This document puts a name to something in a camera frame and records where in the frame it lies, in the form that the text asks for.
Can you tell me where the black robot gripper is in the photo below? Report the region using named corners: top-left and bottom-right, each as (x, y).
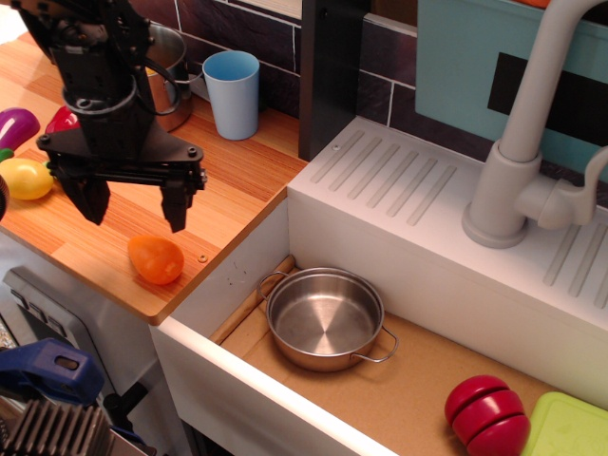
top-left (37, 78), bottom-right (206, 233)

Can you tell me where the orange plastic toy carrot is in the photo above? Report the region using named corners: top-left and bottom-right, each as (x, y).
top-left (127, 235), bottom-right (184, 285)

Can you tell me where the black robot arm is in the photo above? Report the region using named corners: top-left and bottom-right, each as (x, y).
top-left (7, 1), bottom-right (206, 232)

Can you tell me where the tall steel pot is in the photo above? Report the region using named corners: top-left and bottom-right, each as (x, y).
top-left (146, 23), bottom-right (202, 132)

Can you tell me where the shallow steel pan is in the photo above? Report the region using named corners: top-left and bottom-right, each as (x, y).
top-left (256, 267), bottom-right (400, 372)

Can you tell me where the red toy pepper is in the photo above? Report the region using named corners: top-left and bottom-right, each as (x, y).
top-left (45, 105), bottom-right (81, 134)

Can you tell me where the yellow toy lemon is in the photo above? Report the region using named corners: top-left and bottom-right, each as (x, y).
top-left (1, 158), bottom-right (54, 200)

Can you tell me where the purple toy eggplant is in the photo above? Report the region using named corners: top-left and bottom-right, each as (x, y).
top-left (1, 107), bottom-right (40, 151)

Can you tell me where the silver toy oven panel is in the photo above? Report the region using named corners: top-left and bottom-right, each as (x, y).
top-left (1, 267), bottom-right (97, 355)

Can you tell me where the light blue plastic cup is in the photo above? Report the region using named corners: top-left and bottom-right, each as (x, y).
top-left (202, 50), bottom-right (260, 141)

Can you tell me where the blue clamp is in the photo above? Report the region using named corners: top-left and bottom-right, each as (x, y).
top-left (1, 338), bottom-right (105, 406)

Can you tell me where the white toy sink unit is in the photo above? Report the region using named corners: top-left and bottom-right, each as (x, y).
top-left (152, 119), bottom-right (607, 455)

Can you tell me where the grey toy faucet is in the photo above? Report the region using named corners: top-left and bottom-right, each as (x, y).
top-left (462, 1), bottom-right (607, 249)

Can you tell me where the red wooden toy apple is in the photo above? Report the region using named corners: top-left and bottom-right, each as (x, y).
top-left (444, 375), bottom-right (531, 455)

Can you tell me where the green plastic cutting board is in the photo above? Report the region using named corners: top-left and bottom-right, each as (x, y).
top-left (522, 392), bottom-right (607, 456)

